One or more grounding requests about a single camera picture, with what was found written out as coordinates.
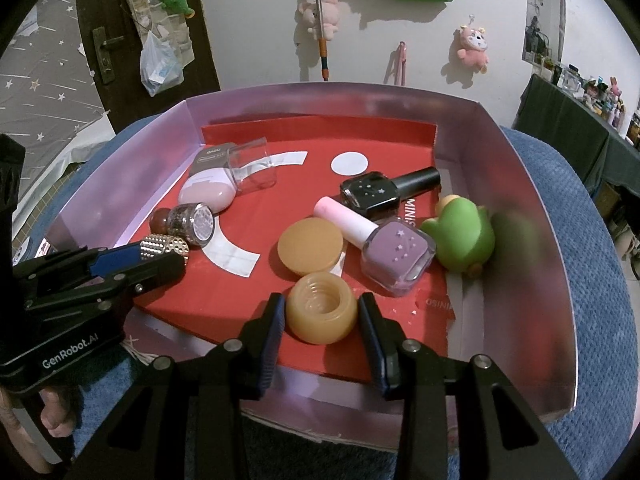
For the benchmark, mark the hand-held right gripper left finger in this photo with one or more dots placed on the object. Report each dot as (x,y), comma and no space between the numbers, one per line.
(270,350)

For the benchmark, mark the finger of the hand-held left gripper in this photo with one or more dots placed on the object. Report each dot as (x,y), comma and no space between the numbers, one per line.
(115,260)
(150,272)

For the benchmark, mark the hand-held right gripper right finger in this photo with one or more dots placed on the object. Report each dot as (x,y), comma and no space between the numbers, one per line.
(377,355)

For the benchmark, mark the silver studded bottle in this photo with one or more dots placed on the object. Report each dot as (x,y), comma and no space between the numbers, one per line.
(160,246)

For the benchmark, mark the lilac earbuds case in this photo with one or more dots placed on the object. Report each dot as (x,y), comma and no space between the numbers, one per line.
(207,190)

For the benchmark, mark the purple nail polish pink cap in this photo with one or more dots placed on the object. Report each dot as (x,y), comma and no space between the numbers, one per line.
(395,255)

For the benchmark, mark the brown eyeshadow case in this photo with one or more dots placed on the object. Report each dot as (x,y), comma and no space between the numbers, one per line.
(210,157)

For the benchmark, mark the green duck toy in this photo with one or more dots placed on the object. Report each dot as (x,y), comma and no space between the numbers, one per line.
(457,240)

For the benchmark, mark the black nail polish bottle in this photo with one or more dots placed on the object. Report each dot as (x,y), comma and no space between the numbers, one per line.
(370,192)

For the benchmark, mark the shallow cardboard box red liner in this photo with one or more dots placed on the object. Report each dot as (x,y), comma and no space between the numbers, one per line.
(310,132)

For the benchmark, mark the person's left hand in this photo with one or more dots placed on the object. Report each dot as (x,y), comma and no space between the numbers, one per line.
(55,410)

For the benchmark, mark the grey star-print sheet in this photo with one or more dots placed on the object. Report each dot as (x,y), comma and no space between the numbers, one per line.
(45,85)

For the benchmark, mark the clear plastic bag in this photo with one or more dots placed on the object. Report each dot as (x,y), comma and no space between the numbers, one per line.
(160,67)

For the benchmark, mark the dark brown door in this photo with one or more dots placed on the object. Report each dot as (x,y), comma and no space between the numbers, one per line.
(200,60)

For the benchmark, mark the hanging clear organizer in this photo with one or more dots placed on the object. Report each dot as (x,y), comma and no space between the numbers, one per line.
(145,10)

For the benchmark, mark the orange-tipped pencil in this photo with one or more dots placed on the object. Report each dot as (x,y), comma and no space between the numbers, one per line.
(324,55)

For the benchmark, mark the table with dark cloth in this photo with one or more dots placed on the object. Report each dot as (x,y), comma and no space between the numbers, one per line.
(560,120)

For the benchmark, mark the pale pink plush toy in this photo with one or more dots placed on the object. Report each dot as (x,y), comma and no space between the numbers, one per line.
(330,15)

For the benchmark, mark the pink plush toy with horns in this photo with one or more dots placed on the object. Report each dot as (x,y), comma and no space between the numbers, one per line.
(472,45)

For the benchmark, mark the row of cosmetic bottles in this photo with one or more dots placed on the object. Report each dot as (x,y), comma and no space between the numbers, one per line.
(605,95)

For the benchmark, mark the wall mirror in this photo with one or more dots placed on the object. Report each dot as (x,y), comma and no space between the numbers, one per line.
(545,10)

